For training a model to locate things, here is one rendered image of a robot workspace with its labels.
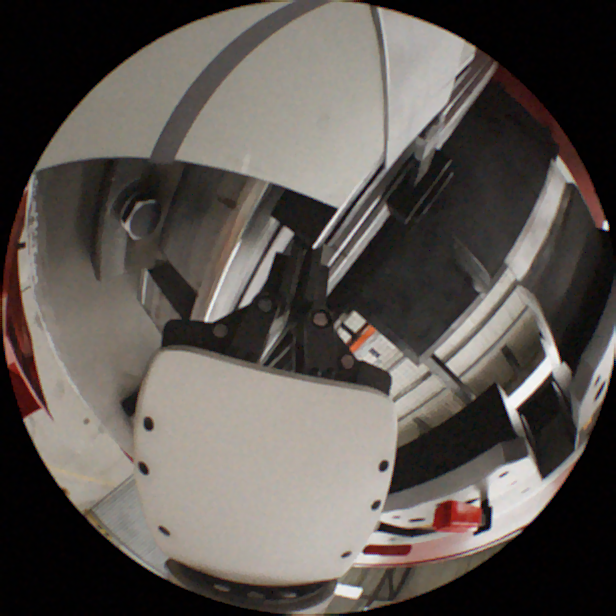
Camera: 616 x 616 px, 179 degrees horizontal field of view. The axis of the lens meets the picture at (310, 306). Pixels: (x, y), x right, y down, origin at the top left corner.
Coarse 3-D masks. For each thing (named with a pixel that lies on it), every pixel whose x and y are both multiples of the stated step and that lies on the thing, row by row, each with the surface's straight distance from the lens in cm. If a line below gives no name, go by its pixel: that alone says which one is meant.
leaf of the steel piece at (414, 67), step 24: (384, 24) 6; (408, 24) 7; (432, 24) 9; (384, 48) 6; (408, 48) 7; (432, 48) 9; (456, 48) 13; (384, 72) 7; (408, 72) 8; (432, 72) 10; (456, 72) 15; (384, 96) 7; (408, 96) 9; (432, 96) 12
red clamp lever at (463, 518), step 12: (444, 504) 15; (456, 504) 15; (468, 504) 18; (480, 504) 23; (444, 516) 15; (456, 516) 15; (468, 516) 17; (480, 516) 20; (492, 516) 23; (444, 528) 15; (456, 528) 16; (468, 528) 18; (480, 528) 22
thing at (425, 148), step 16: (432, 128) 17; (416, 144) 18; (432, 144) 20; (416, 160) 21; (432, 160) 32; (448, 160) 33; (416, 176) 25; (432, 176) 31; (448, 176) 33; (400, 192) 30; (416, 192) 30; (432, 192) 32; (400, 208) 30; (416, 208) 31
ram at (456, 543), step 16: (560, 416) 35; (544, 432) 34; (560, 432) 34; (544, 448) 34; (560, 448) 33; (544, 464) 33; (560, 464) 32; (544, 480) 33; (560, 480) 45; (544, 496) 50; (496, 512) 35; (512, 512) 44; (528, 512) 61; (416, 528) 39; (496, 528) 59; (512, 528) 88; (416, 544) 49; (432, 544) 52; (448, 544) 60; (464, 544) 73; (480, 544) 103; (368, 560) 109; (384, 560) 104; (400, 560) 106; (416, 560) 118
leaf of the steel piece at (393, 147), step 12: (444, 96) 15; (420, 108) 11; (432, 108) 14; (408, 120) 10; (420, 120) 12; (396, 132) 10; (408, 132) 12; (384, 144) 10; (396, 144) 11; (408, 144) 13; (384, 156) 11; (396, 156) 12; (384, 168) 12
